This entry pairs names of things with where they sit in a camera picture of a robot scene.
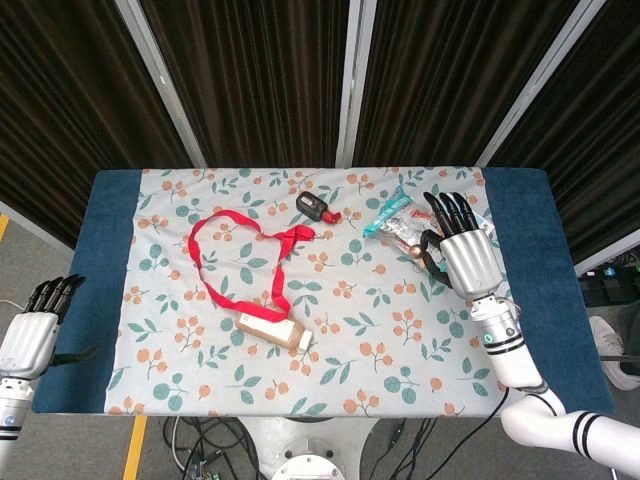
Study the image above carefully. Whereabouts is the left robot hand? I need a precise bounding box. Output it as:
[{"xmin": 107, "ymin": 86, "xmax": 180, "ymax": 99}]
[{"xmin": 0, "ymin": 273, "xmax": 99, "ymax": 379}]

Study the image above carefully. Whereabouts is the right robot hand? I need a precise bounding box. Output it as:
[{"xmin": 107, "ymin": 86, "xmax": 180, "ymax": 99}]
[{"xmin": 418, "ymin": 191, "xmax": 503, "ymax": 298}]

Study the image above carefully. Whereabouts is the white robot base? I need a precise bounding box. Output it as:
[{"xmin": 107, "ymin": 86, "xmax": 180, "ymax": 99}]
[{"xmin": 239, "ymin": 417, "xmax": 387, "ymax": 480}]

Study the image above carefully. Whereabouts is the blue table cover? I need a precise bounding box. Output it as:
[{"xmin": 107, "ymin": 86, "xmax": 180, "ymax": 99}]
[{"xmin": 32, "ymin": 167, "xmax": 615, "ymax": 417}]

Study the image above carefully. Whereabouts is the teal foil snack bag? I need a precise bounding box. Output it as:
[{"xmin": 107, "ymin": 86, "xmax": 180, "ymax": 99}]
[{"xmin": 362, "ymin": 184, "xmax": 494, "ymax": 254}]

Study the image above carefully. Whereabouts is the black equipment on floor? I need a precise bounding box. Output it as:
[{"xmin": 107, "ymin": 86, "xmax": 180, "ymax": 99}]
[{"xmin": 577, "ymin": 262, "xmax": 640, "ymax": 309}]

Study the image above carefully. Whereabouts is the white shoe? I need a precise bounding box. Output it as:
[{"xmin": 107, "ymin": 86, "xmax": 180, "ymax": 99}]
[{"xmin": 591, "ymin": 314, "xmax": 640, "ymax": 391}]

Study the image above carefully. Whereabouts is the small black bottle red cap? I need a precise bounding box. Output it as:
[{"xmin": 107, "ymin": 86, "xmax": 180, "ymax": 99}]
[{"xmin": 294, "ymin": 191, "xmax": 345, "ymax": 225}]

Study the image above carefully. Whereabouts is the floral printed tablecloth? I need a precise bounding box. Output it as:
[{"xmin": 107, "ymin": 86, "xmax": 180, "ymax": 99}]
[{"xmin": 104, "ymin": 167, "xmax": 511, "ymax": 417}]

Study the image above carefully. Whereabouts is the dark pleated screen panel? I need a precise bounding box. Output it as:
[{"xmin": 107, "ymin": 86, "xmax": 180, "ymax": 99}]
[
  {"xmin": 479, "ymin": 0, "xmax": 640, "ymax": 276},
  {"xmin": 339, "ymin": 0, "xmax": 596, "ymax": 169},
  {"xmin": 0, "ymin": 0, "xmax": 206, "ymax": 251},
  {"xmin": 114, "ymin": 0, "xmax": 376, "ymax": 169}
]

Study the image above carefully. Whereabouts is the beige tube bottle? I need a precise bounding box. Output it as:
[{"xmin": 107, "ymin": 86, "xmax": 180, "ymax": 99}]
[{"xmin": 234, "ymin": 312, "xmax": 315, "ymax": 351}]

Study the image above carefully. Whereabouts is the red ribbon lanyard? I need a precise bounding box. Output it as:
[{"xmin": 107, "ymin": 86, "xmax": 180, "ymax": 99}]
[{"xmin": 188, "ymin": 209, "xmax": 331, "ymax": 322}]

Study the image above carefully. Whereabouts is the black floor cable bundle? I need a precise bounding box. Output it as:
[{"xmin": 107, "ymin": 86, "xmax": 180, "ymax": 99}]
[
  {"xmin": 159, "ymin": 417, "xmax": 261, "ymax": 480},
  {"xmin": 384, "ymin": 417, "xmax": 454, "ymax": 480}
]

